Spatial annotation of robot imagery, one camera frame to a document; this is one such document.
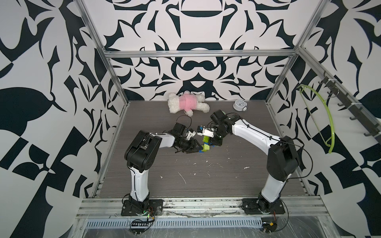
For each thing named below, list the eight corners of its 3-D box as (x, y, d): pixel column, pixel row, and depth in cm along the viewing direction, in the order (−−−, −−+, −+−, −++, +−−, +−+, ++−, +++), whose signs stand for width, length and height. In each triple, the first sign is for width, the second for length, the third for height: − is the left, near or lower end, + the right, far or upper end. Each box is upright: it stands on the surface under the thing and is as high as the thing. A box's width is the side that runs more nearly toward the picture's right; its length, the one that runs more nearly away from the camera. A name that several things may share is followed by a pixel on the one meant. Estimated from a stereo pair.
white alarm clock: (234, 111, 115) (235, 108, 113) (232, 102, 121) (233, 99, 118) (247, 111, 115) (248, 108, 113) (244, 102, 121) (245, 99, 118)
